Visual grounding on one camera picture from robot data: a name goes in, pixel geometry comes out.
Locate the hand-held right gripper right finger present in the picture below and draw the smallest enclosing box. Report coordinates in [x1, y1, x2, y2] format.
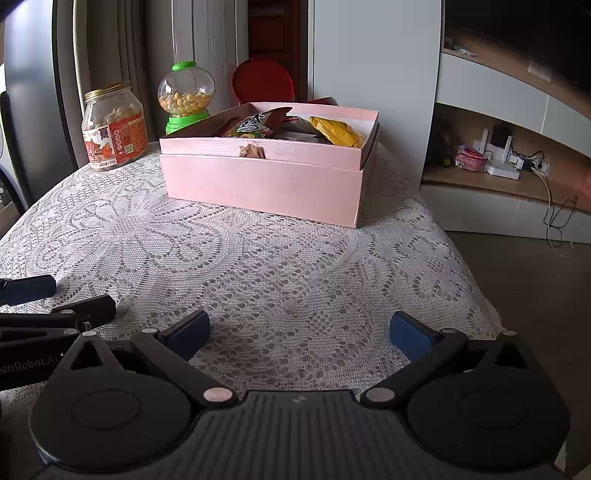
[360, 311, 532, 407]

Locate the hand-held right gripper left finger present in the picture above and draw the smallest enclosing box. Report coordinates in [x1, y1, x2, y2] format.
[69, 309, 238, 409]

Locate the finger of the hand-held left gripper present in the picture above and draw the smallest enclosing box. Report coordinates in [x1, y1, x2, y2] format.
[0, 274, 57, 306]
[0, 294, 117, 344]

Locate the large pink cardboard box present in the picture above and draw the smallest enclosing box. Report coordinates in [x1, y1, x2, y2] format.
[159, 102, 380, 229]

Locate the green black snack packet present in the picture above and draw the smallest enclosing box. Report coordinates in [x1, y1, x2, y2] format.
[230, 113, 278, 139]

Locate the yellow snack packet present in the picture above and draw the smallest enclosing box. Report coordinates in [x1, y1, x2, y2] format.
[308, 115, 368, 148]

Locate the grey snack packet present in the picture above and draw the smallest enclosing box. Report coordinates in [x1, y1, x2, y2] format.
[277, 115, 324, 142]

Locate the brown snack packet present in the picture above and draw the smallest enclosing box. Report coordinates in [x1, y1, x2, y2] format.
[259, 106, 294, 134]

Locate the white lace tablecloth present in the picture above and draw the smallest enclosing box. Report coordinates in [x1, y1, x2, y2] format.
[0, 138, 504, 462]

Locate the glass jar with gold lid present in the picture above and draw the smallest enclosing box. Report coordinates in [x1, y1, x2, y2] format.
[82, 82, 149, 171]

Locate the pink pouch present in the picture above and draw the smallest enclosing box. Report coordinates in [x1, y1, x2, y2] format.
[455, 144, 490, 172]

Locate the flat white device box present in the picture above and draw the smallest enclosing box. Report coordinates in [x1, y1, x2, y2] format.
[486, 161, 522, 181]

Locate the grey refrigerator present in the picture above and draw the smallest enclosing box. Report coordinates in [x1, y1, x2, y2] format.
[0, 0, 81, 204]

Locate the white router with antennas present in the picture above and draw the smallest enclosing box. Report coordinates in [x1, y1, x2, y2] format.
[475, 127, 513, 160]

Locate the white power strip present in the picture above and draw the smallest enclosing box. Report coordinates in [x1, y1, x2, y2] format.
[510, 152, 552, 174]

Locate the green candy dispenser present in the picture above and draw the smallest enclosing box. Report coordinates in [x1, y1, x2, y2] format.
[157, 61, 216, 136]

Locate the white wooden television cabinet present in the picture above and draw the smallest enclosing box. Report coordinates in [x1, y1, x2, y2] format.
[420, 23, 591, 245]

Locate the beige curtain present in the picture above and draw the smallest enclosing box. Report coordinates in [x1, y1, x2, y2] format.
[74, 0, 174, 139]

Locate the red tin lid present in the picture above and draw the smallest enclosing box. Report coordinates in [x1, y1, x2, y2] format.
[232, 58, 295, 104]

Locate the white ribbed panel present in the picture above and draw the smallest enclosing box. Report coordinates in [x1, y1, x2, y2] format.
[173, 0, 250, 112]

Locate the red wooden door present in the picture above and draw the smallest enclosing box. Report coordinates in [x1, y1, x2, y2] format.
[248, 0, 303, 100]

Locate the black television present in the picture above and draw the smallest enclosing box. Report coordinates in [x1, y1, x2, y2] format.
[443, 0, 591, 88]

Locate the thin power cable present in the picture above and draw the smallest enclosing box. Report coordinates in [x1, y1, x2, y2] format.
[531, 168, 580, 259]

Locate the white wall socket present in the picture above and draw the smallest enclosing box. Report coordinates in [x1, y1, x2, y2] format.
[527, 60, 553, 83]

